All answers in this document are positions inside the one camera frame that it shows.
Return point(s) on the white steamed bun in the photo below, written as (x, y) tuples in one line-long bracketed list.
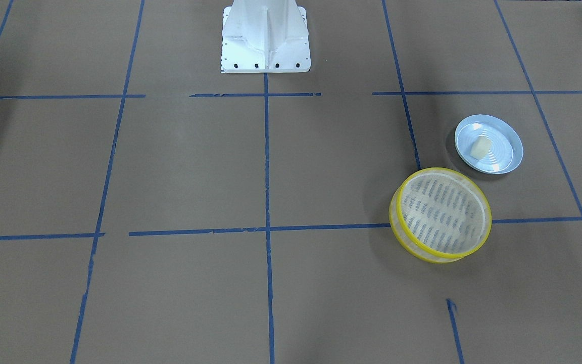
[(481, 147)]

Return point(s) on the yellow round steamer basket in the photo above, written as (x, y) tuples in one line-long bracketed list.
[(440, 216)]

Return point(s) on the light blue plate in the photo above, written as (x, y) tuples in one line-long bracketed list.
[(506, 153)]

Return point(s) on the white camera stand column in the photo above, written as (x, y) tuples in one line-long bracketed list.
[(265, 36)]

